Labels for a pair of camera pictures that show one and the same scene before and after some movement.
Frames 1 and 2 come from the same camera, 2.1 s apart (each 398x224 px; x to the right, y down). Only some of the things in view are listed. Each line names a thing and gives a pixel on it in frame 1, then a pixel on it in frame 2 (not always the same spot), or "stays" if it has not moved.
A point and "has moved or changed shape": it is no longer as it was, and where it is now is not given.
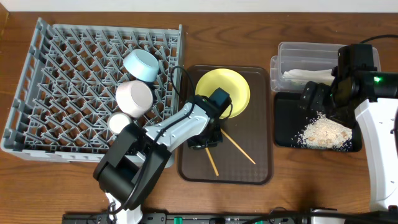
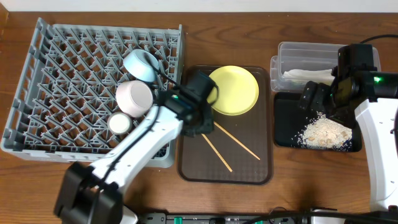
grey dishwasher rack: x=68 y=91 stays
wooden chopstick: x=212 y=160 -> x=227 y=167
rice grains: x=324 y=132 stays
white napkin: x=318 y=76 stays
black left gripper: x=203 y=141 -> x=200 y=125
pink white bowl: x=134 y=98 stays
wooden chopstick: x=235 y=143 has moved or changed shape
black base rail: x=303 y=217 stays
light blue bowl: x=142 y=65 stays
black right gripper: x=320 y=90 stays
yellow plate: x=230 y=81 has moved or changed shape
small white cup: x=117 y=121 stays
